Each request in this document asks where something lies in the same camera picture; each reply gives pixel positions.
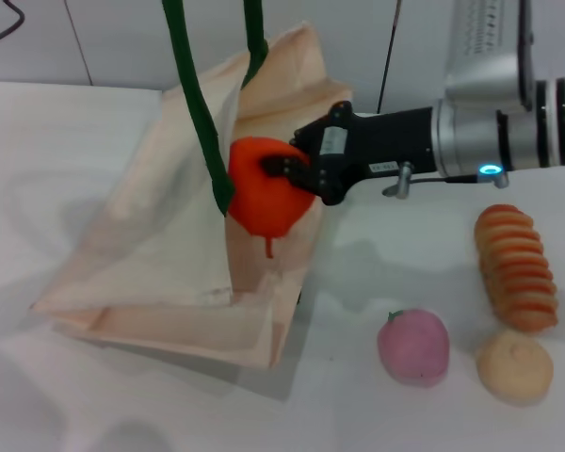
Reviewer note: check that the orange toy fruit with stem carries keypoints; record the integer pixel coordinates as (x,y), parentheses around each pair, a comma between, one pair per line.
(263,207)

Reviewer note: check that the orange striped spiral bread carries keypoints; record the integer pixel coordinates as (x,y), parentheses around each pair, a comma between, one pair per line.
(515,268)

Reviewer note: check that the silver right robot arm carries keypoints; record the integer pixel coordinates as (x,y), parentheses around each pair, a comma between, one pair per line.
(480,132)

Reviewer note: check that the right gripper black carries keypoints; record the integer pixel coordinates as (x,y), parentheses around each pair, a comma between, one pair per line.
(367,141)

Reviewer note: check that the pink toy peach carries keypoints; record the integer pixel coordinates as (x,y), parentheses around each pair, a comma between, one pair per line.
(412,348)

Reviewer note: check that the round beige bun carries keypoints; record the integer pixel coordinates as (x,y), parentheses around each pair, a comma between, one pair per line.
(513,367)

